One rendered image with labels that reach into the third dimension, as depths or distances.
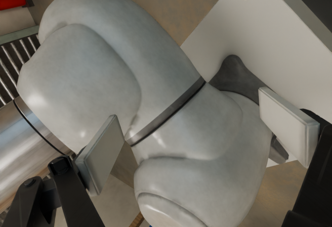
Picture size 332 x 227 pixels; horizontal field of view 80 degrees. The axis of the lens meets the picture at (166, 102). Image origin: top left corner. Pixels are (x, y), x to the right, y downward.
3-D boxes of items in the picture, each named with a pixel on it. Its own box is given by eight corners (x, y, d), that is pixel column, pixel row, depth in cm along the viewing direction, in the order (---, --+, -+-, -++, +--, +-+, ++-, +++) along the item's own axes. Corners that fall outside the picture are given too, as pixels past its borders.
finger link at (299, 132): (306, 124, 11) (321, 122, 11) (257, 87, 17) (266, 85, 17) (305, 170, 12) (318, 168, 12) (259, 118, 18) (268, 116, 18)
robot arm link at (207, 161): (223, 164, 45) (173, 268, 30) (170, 103, 44) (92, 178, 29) (296, 146, 33) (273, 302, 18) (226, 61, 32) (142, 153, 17)
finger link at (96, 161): (100, 196, 13) (89, 198, 13) (125, 140, 20) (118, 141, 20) (84, 159, 12) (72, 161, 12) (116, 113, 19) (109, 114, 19)
